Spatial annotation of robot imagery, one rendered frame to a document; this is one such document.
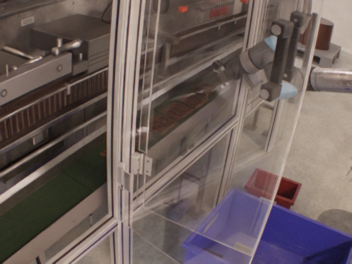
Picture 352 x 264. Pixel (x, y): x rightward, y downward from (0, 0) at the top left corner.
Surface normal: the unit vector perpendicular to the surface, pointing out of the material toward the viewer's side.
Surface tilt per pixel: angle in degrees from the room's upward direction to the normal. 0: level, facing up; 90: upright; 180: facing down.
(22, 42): 90
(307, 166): 0
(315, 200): 0
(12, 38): 90
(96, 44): 90
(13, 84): 90
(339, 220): 0
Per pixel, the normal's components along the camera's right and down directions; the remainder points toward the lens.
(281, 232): -0.52, 0.40
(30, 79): 0.84, 0.36
